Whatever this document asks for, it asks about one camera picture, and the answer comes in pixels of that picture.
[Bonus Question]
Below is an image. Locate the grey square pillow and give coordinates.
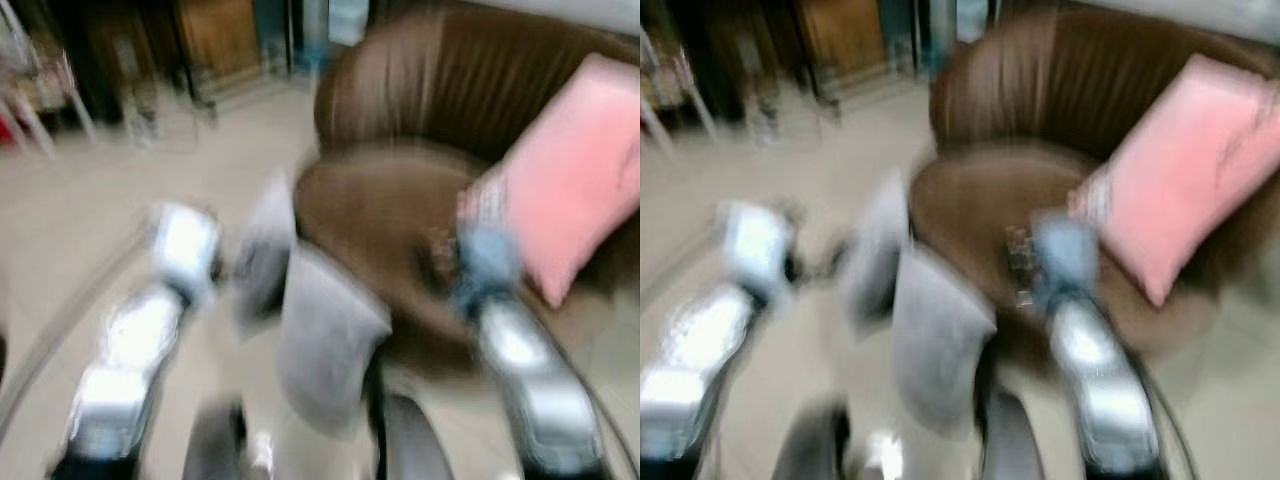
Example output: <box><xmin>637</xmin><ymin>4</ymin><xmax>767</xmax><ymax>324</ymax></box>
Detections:
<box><xmin>230</xmin><ymin>168</ymin><xmax>393</xmax><ymax>433</ymax></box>
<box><xmin>838</xmin><ymin>168</ymin><xmax>1003</xmax><ymax>433</ymax></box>

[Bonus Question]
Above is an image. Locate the brown leather sofa armchair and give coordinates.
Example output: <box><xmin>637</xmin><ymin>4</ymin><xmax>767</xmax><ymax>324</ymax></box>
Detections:
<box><xmin>293</xmin><ymin>8</ymin><xmax>641</xmax><ymax>379</ymax></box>
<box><xmin>908</xmin><ymin>8</ymin><xmax>1280</xmax><ymax>363</ymax></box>

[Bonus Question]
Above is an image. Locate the pink square pillow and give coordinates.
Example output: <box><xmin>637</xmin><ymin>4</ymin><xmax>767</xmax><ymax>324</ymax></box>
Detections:
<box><xmin>1068</xmin><ymin>52</ymin><xmax>1280</xmax><ymax>309</ymax></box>
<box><xmin>458</xmin><ymin>52</ymin><xmax>641</xmax><ymax>309</ymax></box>

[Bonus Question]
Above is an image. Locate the robot left leg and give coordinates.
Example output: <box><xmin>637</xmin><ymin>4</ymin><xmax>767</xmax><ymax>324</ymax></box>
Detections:
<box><xmin>182</xmin><ymin>398</ymin><xmax>251</xmax><ymax>480</ymax></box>
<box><xmin>772</xmin><ymin>400</ymin><xmax>853</xmax><ymax>480</ymax></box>

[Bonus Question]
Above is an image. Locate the robot leg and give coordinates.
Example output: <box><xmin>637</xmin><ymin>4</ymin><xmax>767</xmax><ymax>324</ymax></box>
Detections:
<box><xmin>182</xmin><ymin>398</ymin><xmax>251</xmax><ymax>480</ymax></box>
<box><xmin>368</xmin><ymin>365</ymin><xmax>456</xmax><ymax>480</ymax></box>
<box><xmin>772</xmin><ymin>400</ymin><xmax>853</xmax><ymax>480</ymax></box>

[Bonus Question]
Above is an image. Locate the robot right leg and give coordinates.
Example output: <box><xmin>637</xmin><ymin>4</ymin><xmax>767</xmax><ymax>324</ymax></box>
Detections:
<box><xmin>368</xmin><ymin>365</ymin><xmax>456</xmax><ymax>480</ymax></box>

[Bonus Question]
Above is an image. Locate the white metal rack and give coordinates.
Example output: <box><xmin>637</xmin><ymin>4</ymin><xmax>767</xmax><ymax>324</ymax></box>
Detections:
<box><xmin>0</xmin><ymin>15</ymin><xmax>99</xmax><ymax>159</ymax></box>
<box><xmin>640</xmin><ymin>25</ymin><xmax>719</xmax><ymax>146</ymax></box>

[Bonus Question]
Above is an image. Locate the brown wooden cabinet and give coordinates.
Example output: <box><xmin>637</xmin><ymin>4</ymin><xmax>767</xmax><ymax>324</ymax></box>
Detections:
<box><xmin>798</xmin><ymin>0</ymin><xmax>889</xmax><ymax>79</ymax></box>
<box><xmin>178</xmin><ymin>0</ymin><xmax>263</xmax><ymax>83</ymax></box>

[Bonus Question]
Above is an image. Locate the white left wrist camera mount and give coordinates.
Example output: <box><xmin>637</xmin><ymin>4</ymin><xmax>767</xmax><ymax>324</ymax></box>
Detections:
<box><xmin>720</xmin><ymin>200</ymin><xmax>796</xmax><ymax>293</ymax></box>
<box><xmin>148</xmin><ymin>202</ymin><xmax>223</xmax><ymax>293</ymax></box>

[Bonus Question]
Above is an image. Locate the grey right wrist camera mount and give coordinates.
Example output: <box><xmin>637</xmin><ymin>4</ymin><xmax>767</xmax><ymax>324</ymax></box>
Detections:
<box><xmin>455</xmin><ymin>222</ymin><xmax>523</xmax><ymax>313</ymax></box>
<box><xmin>1030</xmin><ymin>215</ymin><xmax>1101</xmax><ymax>313</ymax></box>

